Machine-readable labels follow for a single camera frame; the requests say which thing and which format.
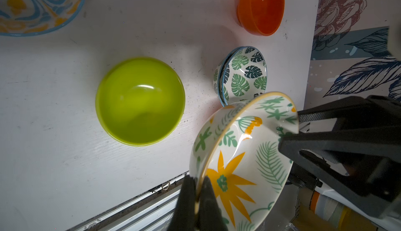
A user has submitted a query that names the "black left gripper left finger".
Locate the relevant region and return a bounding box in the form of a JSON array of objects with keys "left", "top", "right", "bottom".
[{"left": 167, "top": 175, "right": 196, "bottom": 231}]

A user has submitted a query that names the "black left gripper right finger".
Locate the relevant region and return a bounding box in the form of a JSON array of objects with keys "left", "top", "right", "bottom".
[{"left": 198, "top": 176, "right": 228, "bottom": 231}]

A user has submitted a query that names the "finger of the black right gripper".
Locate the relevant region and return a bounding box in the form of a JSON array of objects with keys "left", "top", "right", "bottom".
[
  {"left": 278, "top": 127, "right": 401, "bottom": 218},
  {"left": 298, "top": 95, "right": 401, "bottom": 131}
]

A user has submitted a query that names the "yellow flower bowl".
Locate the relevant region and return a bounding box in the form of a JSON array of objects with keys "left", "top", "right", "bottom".
[{"left": 189, "top": 92, "right": 299, "bottom": 231}]

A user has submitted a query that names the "green leaf bowl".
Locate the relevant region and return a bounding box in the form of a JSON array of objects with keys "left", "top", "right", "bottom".
[
  {"left": 219, "top": 46, "right": 267, "bottom": 106},
  {"left": 213, "top": 54, "right": 232, "bottom": 105}
]

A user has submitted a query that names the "blue yellow patterned bowl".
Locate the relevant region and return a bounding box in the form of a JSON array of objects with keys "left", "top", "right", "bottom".
[{"left": 1, "top": 0, "right": 85, "bottom": 37}]

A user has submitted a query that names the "lime green bowl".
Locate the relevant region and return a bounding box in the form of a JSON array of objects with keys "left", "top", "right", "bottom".
[{"left": 95, "top": 57, "right": 185, "bottom": 146}]

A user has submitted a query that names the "small orange bowl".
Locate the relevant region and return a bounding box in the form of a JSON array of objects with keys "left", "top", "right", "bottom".
[{"left": 237, "top": 0, "right": 285, "bottom": 37}]

